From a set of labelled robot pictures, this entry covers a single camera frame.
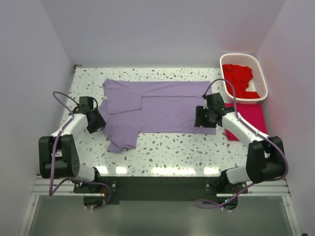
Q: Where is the white perforated plastic basket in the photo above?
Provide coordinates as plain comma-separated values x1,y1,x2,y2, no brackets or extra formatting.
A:
220,53,268,104

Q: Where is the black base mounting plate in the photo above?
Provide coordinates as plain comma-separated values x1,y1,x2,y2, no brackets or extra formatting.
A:
74,177,247,207

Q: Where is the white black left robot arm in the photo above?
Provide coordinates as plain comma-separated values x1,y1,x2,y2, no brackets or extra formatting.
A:
38,96,106,181

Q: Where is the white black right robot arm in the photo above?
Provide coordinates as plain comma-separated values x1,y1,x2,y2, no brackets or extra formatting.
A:
195,93,288,188

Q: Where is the folded pink t shirt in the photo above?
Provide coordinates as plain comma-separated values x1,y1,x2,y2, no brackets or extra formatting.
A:
237,104,268,134

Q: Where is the red t shirt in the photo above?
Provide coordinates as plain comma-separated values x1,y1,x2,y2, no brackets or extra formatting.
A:
222,64,260,99

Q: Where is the purple t shirt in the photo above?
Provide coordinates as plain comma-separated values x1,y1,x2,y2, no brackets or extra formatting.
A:
98,79,216,153

